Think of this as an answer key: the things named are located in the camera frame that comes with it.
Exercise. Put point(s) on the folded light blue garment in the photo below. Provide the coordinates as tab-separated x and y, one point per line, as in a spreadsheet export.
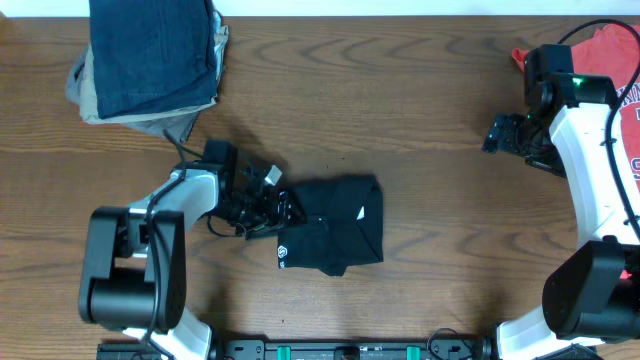
218	37

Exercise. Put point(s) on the folded navy blue garment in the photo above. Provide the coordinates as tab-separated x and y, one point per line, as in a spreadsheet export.
171	11

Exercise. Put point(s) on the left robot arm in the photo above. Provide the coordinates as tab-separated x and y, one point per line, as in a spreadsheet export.
134	269

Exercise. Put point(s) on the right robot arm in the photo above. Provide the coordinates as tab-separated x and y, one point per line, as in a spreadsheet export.
573	129

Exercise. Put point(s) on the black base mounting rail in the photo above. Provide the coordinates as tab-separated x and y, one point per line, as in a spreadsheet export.
440	348

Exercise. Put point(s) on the black polo shirt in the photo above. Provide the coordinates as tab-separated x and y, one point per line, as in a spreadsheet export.
344	225

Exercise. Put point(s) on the folded beige garment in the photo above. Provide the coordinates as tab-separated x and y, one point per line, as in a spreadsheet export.
147	71

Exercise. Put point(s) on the folded grey garment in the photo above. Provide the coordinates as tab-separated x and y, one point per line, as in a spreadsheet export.
165	127

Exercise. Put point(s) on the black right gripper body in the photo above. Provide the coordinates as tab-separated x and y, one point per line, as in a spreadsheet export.
514	134

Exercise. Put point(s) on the red printed t-shirt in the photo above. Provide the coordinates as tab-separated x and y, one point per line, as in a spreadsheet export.
613	52

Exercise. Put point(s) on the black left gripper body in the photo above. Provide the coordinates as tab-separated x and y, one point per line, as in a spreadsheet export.
253	211

